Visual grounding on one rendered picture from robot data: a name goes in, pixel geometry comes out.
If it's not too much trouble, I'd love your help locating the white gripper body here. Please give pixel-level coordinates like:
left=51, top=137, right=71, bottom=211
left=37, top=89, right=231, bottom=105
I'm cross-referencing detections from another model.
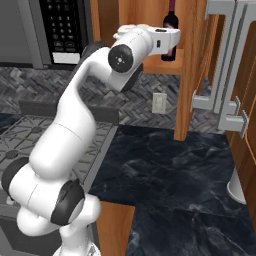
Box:
left=164, top=28, right=182, bottom=55

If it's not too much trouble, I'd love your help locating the dark red wine bottle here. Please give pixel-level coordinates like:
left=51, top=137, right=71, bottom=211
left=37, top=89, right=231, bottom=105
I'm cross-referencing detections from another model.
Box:
left=160, top=0, right=180, bottom=63

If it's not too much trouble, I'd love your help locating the wooden base cabinet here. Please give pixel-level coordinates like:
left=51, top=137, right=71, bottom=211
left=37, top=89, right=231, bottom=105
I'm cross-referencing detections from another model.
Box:
left=95, top=200, right=136, bottom=256

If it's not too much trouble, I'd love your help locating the black and grey microwave oven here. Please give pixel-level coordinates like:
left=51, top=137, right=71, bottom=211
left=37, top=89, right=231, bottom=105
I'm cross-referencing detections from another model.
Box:
left=0, top=0, right=95, bottom=70

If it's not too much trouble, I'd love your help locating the white round object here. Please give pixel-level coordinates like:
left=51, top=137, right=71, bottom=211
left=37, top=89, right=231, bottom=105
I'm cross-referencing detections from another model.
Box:
left=226, top=166, right=248, bottom=205

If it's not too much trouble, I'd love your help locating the grey gas hob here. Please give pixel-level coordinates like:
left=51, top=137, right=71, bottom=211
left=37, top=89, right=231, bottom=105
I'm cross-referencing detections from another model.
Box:
left=0, top=99, right=120, bottom=219

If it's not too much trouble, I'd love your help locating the open wooden wall cabinet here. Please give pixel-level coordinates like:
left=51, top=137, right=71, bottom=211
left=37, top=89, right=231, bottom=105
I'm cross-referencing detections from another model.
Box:
left=89, top=0, right=210, bottom=142

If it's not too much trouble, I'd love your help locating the grey cabinet door handle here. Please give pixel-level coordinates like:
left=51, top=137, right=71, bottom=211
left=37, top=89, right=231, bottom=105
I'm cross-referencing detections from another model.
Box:
left=190, top=0, right=242, bottom=113
left=217, top=0, right=256, bottom=140

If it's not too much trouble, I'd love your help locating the white wall socket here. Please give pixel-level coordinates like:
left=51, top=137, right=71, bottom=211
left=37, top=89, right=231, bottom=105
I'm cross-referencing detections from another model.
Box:
left=151, top=92, right=168, bottom=115

